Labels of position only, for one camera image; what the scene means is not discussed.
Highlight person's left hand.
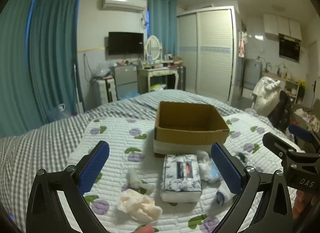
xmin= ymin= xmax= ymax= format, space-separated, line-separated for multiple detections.
xmin=132 ymin=225 xmax=156 ymax=233

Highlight floral tissue pack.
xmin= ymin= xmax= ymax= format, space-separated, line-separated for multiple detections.
xmin=160 ymin=154 xmax=203 ymax=203

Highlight white air conditioner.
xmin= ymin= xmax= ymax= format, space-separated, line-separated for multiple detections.
xmin=101 ymin=0 xmax=147 ymax=12

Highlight white sock with blue toe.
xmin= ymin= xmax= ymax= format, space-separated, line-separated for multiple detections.
xmin=215 ymin=180 xmax=237 ymax=206

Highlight white sliding door wardrobe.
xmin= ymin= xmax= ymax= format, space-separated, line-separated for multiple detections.
xmin=176 ymin=6 xmax=238 ymax=102

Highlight blue plastic bag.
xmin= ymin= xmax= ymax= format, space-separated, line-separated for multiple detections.
xmin=117 ymin=90 xmax=141 ymax=101

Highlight dark suitcase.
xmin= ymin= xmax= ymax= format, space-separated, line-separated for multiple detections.
xmin=176 ymin=66 xmax=187 ymax=91

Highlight white open shelf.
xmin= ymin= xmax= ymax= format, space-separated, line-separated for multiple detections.
xmin=261 ymin=71 xmax=300 ymax=104

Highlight person's right hand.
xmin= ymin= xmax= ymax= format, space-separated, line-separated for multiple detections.
xmin=292 ymin=189 xmax=317 ymax=220

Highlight black range hood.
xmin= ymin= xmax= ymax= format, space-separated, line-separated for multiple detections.
xmin=278 ymin=33 xmax=302 ymax=62

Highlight large teal curtain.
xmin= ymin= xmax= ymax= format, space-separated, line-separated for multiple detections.
xmin=0 ymin=0 xmax=83 ymax=139

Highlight beige cloth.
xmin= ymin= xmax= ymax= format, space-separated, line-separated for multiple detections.
xmin=117 ymin=188 xmax=163 ymax=222

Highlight quilted floral mat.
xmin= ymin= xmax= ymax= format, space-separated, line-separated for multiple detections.
xmin=68 ymin=113 xmax=300 ymax=233

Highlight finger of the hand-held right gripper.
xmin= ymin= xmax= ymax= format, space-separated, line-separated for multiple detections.
xmin=262 ymin=132 xmax=305 ymax=160
xmin=288 ymin=124 xmax=320 ymax=149

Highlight black wall television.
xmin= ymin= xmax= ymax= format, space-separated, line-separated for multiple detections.
xmin=108 ymin=32 xmax=144 ymax=56

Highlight narrow blue curtain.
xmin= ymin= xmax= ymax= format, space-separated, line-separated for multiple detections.
xmin=147 ymin=0 xmax=178 ymax=61

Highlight white and blue plastic wad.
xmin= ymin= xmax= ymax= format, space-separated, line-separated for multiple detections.
xmin=196 ymin=150 xmax=223 ymax=183

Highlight pile of light clothes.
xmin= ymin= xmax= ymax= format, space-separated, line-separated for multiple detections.
xmin=294 ymin=108 xmax=320 ymax=131

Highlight brown cardboard box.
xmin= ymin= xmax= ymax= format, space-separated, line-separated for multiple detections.
xmin=153 ymin=101 xmax=230 ymax=158

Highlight hanging pink clothes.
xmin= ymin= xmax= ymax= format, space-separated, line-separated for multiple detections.
xmin=238 ymin=31 xmax=248 ymax=58

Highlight white tissue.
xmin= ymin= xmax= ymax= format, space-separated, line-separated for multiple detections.
xmin=127 ymin=168 xmax=155 ymax=195

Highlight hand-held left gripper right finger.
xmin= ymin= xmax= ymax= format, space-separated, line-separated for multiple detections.
xmin=210 ymin=142 xmax=293 ymax=233

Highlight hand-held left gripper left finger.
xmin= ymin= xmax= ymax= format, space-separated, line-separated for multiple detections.
xmin=26 ymin=140 xmax=110 ymax=233

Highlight black garment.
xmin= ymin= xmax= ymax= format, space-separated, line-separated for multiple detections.
xmin=267 ymin=90 xmax=293 ymax=133

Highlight large water bottle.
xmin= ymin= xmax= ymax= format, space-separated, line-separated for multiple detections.
xmin=47 ymin=103 xmax=72 ymax=124

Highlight clear plastic bag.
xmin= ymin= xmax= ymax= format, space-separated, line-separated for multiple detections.
xmin=95 ymin=62 xmax=112 ymax=77

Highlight oval white mirror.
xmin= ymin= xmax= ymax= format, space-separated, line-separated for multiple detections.
xmin=144 ymin=35 xmax=163 ymax=62

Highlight grey checked bed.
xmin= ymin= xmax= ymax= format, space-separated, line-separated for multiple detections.
xmin=0 ymin=89 xmax=288 ymax=233

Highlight white wall cabinets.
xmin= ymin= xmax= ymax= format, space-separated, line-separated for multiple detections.
xmin=263 ymin=13 xmax=302 ymax=41

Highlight white dressing table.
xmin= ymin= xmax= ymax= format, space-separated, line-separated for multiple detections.
xmin=137 ymin=66 xmax=180 ymax=94

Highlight white suitcase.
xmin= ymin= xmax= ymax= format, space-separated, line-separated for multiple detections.
xmin=93 ymin=77 xmax=118 ymax=105

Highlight grey mini fridge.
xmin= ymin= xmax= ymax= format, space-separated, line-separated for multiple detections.
xmin=111 ymin=65 xmax=138 ymax=100

